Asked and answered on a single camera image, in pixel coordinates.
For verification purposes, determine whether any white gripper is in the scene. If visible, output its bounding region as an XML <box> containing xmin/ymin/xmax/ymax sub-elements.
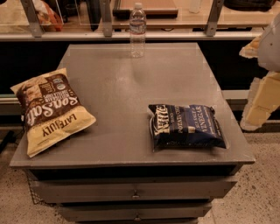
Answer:
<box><xmin>239</xmin><ymin>13</ymin><xmax>280</xmax><ymax>131</ymax></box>

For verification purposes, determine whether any clear plastic water bottle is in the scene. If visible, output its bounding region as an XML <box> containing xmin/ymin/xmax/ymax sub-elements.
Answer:
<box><xmin>129</xmin><ymin>3</ymin><xmax>146</xmax><ymax>58</ymax></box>

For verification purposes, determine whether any blue Kettle chip bag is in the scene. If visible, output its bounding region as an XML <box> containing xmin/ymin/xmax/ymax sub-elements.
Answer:
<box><xmin>149</xmin><ymin>104</ymin><xmax>227</xmax><ymax>149</ymax></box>

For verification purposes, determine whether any brown yellow tortilla chip bag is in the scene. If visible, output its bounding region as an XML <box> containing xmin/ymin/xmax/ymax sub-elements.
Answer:
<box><xmin>10</xmin><ymin>68</ymin><xmax>96</xmax><ymax>158</ymax></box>

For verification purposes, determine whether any orange snack bag background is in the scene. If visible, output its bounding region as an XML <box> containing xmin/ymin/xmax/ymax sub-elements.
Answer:
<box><xmin>32</xmin><ymin>0</ymin><xmax>63</xmax><ymax>32</ymax></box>

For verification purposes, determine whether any metal railing with posts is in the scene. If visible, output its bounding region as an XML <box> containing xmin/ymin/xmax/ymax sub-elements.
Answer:
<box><xmin>0</xmin><ymin>0</ymin><xmax>263</xmax><ymax>42</ymax></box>

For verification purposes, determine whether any wooden board on shelf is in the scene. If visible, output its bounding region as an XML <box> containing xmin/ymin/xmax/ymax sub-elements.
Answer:
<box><xmin>113</xmin><ymin>0</ymin><xmax>179</xmax><ymax>19</ymax></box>

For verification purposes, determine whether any grey drawer cabinet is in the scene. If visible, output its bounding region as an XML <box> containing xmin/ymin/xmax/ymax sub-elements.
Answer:
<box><xmin>10</xmin><ymin>43</ymin><xmax>255</xmax><ymax>224</ymax></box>

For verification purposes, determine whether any lower grey drawer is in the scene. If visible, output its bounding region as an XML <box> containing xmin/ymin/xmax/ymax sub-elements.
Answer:
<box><xmin>59</xmin><ymin>203</ymin><xmax>212</xmax><ymax>222</ymax></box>

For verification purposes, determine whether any grey drawer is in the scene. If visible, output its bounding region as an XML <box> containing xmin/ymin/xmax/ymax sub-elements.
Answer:
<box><xmin>59</xmin><ymin>203</ymin><xmax>212</xmax><ymax>222</ymax></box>
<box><xmin>31</xmin><ymin>176</ymin><xmax>236</xmax><ymax>203</ymax></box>

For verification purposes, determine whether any upper grey drawer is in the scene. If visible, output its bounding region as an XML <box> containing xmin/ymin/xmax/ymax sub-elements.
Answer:
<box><xmin>31</xmin><ymin>176</ymin><xmax>236</xmax><ymax>203</ymax></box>

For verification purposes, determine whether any wire mesh basket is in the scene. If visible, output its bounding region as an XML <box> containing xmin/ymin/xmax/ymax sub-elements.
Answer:
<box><xmin>24</xmin><ymin>171</ymin><xmax>55</xmax><ymax>207</ymax></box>

